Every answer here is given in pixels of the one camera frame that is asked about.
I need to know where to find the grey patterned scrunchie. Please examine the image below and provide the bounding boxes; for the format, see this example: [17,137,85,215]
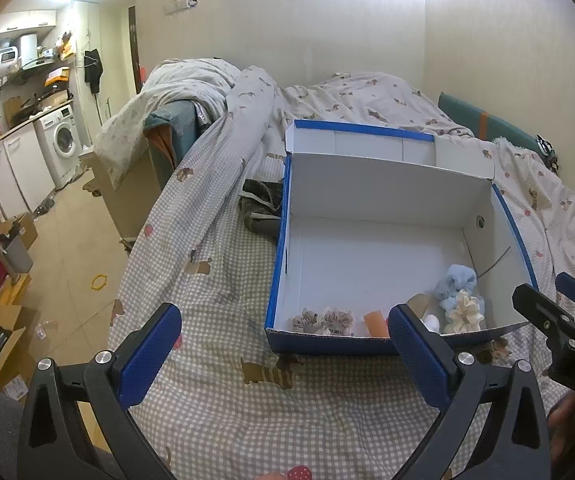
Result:
[320,308,356,337]

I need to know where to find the brown cardboard piece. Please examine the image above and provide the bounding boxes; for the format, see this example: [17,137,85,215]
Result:
[407,293,436,319]

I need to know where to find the dark grey garment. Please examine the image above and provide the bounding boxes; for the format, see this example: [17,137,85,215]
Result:
[240,178,286,236]

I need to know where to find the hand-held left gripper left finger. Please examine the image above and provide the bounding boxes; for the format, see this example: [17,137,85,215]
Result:
[17,302,183,480]

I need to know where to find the teal pillow orange stripe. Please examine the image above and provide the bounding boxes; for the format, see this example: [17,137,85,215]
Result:
[437,91,551,155]

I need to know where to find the blue and white cardboard box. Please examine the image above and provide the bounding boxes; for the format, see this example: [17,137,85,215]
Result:
[264,119,541,356]

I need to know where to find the white floral pillow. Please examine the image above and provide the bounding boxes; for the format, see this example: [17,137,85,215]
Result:
[94,94,160,192]

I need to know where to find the cream white scrunchie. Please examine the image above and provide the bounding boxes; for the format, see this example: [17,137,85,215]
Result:
[442,290,486,334]

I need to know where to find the checked dog print bedsheet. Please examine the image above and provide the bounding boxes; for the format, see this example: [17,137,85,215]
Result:
[110,66,575,480]

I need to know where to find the teal and orange pillow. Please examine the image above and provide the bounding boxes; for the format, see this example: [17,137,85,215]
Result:
[143,100,203,172]

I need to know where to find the brown cardboard box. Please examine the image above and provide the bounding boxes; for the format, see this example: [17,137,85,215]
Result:
[0,212,38,251]

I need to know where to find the light floral duvet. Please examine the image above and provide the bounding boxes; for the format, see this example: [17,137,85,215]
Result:
[140,57,288,128]

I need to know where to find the grey bin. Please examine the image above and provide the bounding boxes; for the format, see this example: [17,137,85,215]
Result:
[0,232,34,274]

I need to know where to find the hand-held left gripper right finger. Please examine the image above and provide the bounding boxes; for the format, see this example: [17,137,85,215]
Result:
[387,302,553,480]

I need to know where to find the white wall cabinet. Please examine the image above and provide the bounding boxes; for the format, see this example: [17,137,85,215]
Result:
[0,9,58,36]

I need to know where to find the dark door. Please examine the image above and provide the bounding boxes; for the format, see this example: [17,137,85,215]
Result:
[128,5,143,97]

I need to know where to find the white washing machine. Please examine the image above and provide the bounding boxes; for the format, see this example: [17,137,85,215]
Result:
[34,105,82,189]

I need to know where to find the dark hanging cloth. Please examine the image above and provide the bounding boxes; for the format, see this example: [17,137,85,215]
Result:
[84,48,104,94]

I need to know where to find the white kitchen cabinet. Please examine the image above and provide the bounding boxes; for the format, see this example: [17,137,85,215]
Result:
[0,122,56,217]

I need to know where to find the blue fluffy scrunchie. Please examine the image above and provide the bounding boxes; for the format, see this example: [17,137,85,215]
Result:
[434,263,479,319]

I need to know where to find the orange small item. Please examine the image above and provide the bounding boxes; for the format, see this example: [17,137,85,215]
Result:
[363,310,391,340]

